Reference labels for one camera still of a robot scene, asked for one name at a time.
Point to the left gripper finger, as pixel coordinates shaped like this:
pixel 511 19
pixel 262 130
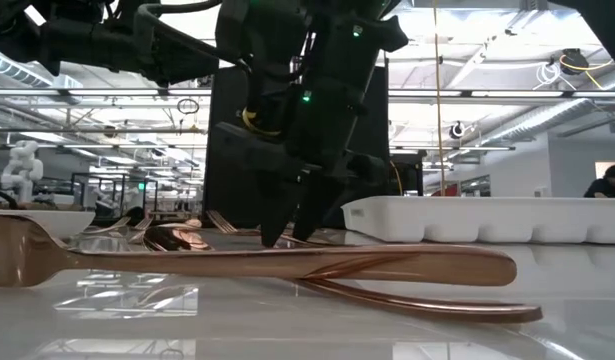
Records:
pixel 187 62

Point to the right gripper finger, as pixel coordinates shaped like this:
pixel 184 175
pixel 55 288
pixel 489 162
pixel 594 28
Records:
pixel 317 205
pixel 277 210

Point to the copper fork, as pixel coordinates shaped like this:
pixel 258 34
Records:
pixel 237 262
pixel 143 223
pixel 112 226
pixel 222 222

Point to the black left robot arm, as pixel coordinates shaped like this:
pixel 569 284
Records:
pixel 7 40

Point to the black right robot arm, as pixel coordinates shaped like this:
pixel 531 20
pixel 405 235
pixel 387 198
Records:
pixel 347 57

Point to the black folding screen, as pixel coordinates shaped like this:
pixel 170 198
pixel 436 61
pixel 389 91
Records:
pixel 227 175

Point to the copper spoon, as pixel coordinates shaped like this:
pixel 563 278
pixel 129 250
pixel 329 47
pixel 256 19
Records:
pixel 193 223
pixel 437 311

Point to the black cabinet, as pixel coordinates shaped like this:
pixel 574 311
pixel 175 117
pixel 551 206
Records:
pixel 409 175

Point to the red object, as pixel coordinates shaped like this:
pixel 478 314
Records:
pixel 444 190

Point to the white robot figure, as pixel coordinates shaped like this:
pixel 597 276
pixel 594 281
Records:
pixel 22 170

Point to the white cutlery organizer tray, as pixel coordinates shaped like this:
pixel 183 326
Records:
pixel 487 220

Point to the white bowl at left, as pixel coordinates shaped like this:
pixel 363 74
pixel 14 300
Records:
pixel 37 222

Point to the person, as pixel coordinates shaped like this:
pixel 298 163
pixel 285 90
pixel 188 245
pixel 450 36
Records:
pixel 609 187

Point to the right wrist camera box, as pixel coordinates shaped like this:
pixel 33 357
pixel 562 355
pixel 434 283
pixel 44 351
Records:
pixel 382 37

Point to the black metal frame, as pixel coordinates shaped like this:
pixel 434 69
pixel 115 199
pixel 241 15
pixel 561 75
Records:
pixel 97 174

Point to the grey ceiling rail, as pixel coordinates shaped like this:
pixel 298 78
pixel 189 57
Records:
pixel 512 93

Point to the silver ventilation duct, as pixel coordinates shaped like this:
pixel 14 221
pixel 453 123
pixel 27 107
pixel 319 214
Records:
pixel 537 122

